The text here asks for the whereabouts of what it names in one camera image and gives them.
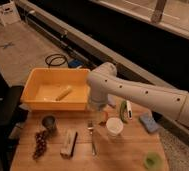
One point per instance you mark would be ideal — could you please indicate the blue cloth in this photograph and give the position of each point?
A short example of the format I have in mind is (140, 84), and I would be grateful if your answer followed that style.
(111, 101)

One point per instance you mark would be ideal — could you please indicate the green small bowl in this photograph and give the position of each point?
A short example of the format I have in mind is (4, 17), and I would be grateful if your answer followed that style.
(153, 161)

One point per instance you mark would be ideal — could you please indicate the blue sponge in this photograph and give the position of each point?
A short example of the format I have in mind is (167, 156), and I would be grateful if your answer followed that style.
(149, 123)

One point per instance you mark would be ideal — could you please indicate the metal can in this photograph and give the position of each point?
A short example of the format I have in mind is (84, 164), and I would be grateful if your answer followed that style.
(49, 122)

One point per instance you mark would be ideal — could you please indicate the silver metal fork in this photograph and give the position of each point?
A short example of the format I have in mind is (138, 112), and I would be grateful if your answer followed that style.
(90, 127)

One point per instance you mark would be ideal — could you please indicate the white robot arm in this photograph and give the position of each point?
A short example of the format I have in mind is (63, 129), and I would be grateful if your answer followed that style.
(169, 102)

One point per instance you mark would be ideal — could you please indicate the yellow plastic bin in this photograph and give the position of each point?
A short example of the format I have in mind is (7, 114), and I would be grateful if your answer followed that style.
(44, 85)

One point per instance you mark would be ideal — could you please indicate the blue object on floor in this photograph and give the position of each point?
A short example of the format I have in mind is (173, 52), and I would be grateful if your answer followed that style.
(74, 63)

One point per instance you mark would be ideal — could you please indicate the bunch of purple grapes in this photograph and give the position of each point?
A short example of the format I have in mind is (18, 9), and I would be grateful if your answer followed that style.
(41, 144)

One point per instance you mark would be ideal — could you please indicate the wooden block eraser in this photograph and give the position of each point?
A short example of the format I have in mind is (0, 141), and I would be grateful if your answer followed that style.
(69, 143)

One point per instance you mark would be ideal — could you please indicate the black chair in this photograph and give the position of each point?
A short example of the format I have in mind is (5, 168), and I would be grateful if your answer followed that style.
(1, 110)

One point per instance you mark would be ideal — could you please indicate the yellow corn cob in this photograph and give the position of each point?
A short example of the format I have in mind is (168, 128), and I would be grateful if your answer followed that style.
(63, 93)

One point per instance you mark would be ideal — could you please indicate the white storage box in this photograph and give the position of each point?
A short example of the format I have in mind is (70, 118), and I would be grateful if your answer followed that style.
(9, 13)

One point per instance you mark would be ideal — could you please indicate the orange red round object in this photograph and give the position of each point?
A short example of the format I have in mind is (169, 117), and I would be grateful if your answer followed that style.
(103, 117)

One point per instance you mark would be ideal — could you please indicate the white paper cup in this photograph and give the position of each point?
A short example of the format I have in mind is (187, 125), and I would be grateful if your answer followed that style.
(114, 126)

